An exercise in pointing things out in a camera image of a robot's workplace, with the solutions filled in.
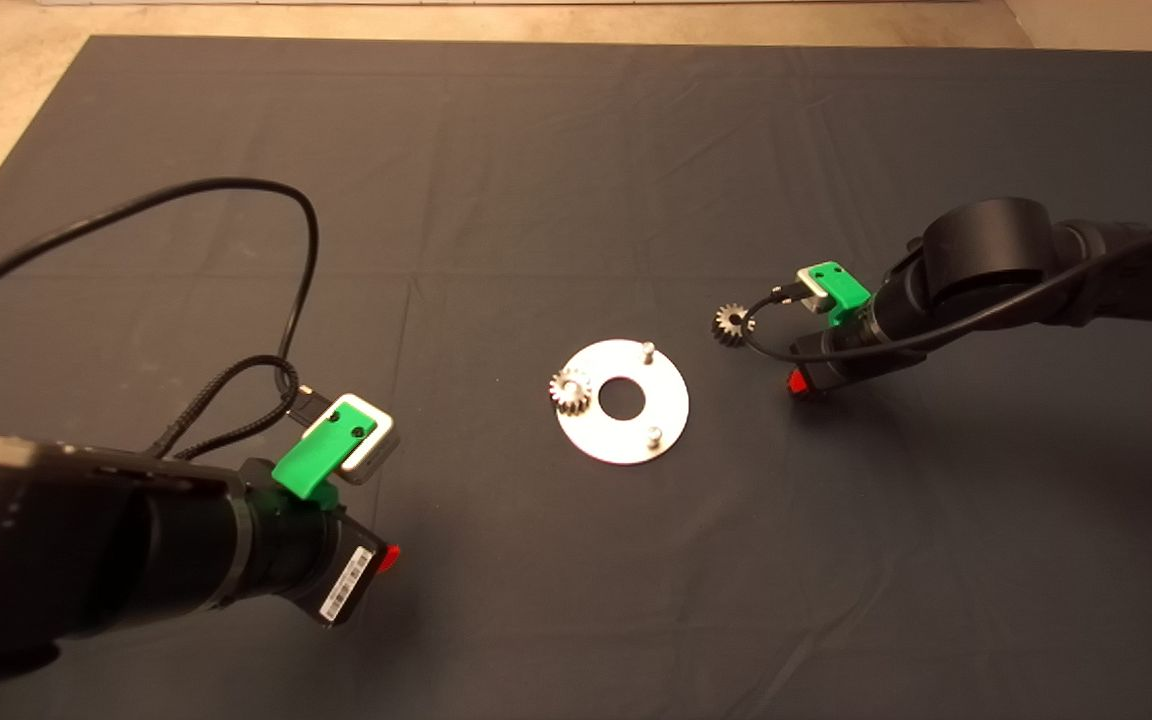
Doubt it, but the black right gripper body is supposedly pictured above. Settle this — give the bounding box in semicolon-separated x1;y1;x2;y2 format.
789;312;927;396

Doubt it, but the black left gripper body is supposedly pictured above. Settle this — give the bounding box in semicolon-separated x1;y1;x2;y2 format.
231;458;384;629

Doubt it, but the steel planetary gear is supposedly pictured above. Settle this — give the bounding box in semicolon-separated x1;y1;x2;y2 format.
713;304;758;349
548;367;595;417

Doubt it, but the round metal carrier plate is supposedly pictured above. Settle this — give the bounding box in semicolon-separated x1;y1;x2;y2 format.
553;338;691;465

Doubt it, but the dark grey table cloth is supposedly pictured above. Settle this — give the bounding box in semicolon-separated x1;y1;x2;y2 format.
0;36;1152;720

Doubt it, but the green right camera mount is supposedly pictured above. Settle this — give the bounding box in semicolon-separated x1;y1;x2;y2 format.
801;261;873;327

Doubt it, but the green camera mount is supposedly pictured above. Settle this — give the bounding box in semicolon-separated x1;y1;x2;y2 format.
271;394;378;502
801;261;873;327

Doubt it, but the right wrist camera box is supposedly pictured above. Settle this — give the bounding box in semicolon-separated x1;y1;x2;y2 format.
797;267;838;315

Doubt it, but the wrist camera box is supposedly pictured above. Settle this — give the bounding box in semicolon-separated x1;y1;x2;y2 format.
797;267;838;315
302;392;400;487

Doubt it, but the green left camera mount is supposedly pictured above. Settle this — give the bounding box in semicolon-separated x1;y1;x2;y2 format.
271;394;378;502

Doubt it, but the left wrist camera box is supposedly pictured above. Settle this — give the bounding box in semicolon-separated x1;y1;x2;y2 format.
302;392;400;487

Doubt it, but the short braided black cable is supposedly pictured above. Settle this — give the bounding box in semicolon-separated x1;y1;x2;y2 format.
145;354;314;462

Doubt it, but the black left camera cable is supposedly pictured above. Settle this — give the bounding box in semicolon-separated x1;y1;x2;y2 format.
0;178;323;403

